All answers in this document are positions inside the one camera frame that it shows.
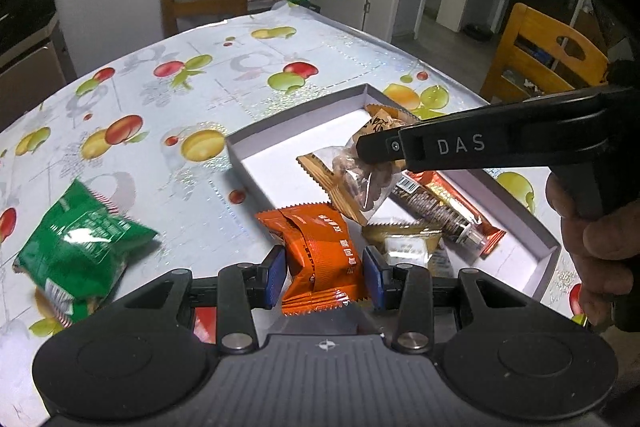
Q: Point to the wooden chair near right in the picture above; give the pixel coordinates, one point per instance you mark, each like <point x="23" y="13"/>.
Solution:
<point x="539" y="55"/>

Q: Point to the brown peanut snack bag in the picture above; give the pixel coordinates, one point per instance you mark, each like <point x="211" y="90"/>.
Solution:
<point x="355" y="188"/>

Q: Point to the person's right hand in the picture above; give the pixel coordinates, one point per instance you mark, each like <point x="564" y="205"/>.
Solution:
<point x="599" y="250"/>

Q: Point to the long orange snack bar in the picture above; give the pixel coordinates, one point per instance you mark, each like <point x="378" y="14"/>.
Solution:
<point x="449" y="194"/>

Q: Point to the orange square snack packet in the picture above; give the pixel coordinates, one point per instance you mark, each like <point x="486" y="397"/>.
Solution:
<point x="325" y="267"/>

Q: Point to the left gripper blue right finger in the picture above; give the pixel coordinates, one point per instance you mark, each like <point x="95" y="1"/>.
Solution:
<point x="375" y="271"/>

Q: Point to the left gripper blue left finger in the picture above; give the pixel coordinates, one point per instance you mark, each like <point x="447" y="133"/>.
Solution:
<point x="272" y="275"/>

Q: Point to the green shopping bag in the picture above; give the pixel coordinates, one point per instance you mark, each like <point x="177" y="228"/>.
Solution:
<point x="307" y="4"/>

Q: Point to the green snack bag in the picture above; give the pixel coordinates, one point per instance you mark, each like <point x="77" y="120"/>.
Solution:
<point x="78" y="252"/>

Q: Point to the fruit pattern tablecloth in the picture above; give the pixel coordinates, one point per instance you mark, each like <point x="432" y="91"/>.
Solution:
<point x="190" y="137"/>

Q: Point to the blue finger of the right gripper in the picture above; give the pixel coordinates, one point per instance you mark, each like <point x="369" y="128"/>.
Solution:
<point x="380" y="147"/>

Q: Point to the tan square snack packet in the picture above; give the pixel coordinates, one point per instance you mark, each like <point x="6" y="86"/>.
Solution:
<point x="412" y="243"/>

